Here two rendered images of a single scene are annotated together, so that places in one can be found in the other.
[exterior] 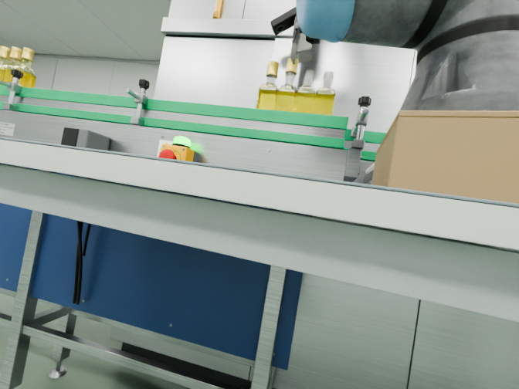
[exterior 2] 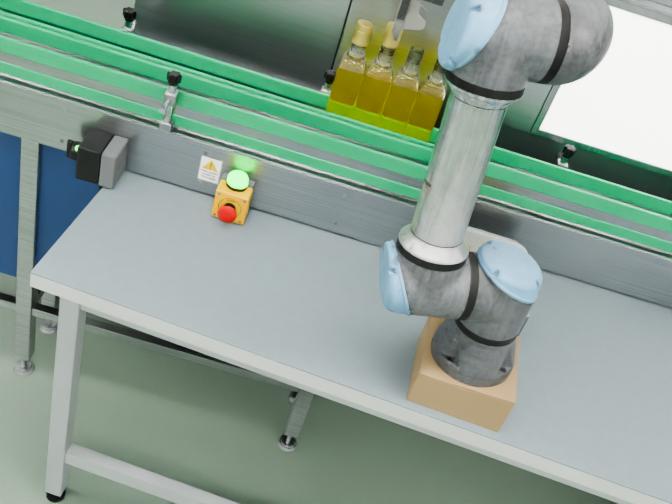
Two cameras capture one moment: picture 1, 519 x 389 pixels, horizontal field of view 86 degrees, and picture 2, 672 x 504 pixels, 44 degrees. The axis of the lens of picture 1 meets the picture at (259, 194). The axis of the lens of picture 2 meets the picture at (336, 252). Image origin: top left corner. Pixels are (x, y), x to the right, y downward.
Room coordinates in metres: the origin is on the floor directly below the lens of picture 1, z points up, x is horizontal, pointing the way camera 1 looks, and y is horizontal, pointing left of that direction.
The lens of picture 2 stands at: (-0.69, 0.37, 1.83)
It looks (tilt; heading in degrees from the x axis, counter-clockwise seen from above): 38 degrees down; 344
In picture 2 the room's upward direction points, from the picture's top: 19 degrees clockwise
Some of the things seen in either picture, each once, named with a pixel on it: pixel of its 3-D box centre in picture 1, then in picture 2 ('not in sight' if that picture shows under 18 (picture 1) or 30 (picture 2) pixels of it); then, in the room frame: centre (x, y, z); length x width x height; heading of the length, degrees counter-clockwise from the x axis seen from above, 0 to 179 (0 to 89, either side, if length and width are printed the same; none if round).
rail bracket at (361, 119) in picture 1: (359, 126); not in sight; (0.68, -0.22, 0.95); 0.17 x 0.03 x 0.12; 168
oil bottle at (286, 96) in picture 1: (283, 119); (368, 106); (0.85, -0.03, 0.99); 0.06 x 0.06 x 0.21; 78
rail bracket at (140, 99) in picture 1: (135, 100); (166, 108); (0.76, 0.38, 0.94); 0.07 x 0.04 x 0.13; 168
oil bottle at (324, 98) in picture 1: (320, 123); (420, 122); (0.82, -0.15, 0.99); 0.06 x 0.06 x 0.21; 78
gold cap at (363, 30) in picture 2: (273, 69); (362, 33); (0.86, 0.02, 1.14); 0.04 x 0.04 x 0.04
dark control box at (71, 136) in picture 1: (85, 147); (101, 159); (0.76, 0.49, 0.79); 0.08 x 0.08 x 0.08; 78
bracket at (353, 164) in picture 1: (351, 166); not in sight; (0.70, -0.22, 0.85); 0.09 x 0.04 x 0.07; 168
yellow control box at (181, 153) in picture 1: (178, 162); (233, 200); (0.70, 0.22, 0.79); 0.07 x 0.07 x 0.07; 78
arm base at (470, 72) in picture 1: (472, 93); (479, 336); (0.31, -0.22, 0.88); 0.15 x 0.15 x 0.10
